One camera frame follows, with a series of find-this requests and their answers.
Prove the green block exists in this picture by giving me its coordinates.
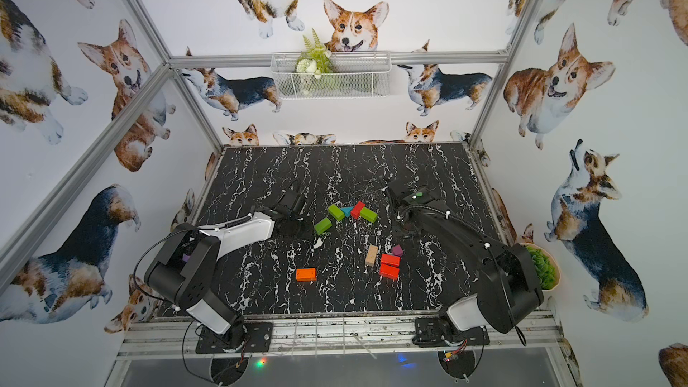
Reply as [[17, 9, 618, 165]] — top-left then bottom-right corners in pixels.
[[314, 218, 333, 236], [328, 204, 346, 221], [359, 207, 378, 223]]

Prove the red block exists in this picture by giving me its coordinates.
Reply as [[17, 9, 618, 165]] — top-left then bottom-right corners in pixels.
[[379, 264, 400, 281], [350, 202, 366, 219], [381, 254, 401, 267]]

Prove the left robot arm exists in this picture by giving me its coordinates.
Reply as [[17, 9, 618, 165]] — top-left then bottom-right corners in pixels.
[[143, 189, 306, 347]]

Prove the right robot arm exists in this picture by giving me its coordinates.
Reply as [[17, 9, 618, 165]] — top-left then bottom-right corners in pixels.
[[386, 180, 544, 333]]

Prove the orange block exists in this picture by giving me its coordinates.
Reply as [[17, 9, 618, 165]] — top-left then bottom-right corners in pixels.
[[296, 268, 317, 282]]

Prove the natural wood block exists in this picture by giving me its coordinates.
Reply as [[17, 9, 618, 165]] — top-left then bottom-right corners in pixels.
[[365, 245, 379, 267]]

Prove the beige pot with plant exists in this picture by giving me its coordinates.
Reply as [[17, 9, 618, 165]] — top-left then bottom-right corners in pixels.
[[524, 244, 561, 291]]

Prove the green fern with flower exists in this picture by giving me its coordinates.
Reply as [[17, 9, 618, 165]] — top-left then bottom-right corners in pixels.
[[295, 30, 334, 96]]

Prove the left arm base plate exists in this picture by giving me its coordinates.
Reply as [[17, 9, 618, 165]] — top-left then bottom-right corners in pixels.
[[195, 322, 274, 354]]

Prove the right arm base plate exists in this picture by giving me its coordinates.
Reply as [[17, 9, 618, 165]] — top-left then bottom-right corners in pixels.
[[411, 317, 490, 348]]

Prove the white wire basket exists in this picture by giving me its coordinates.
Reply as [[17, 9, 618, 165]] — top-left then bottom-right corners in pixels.
[[271, 52, 392, 100]]

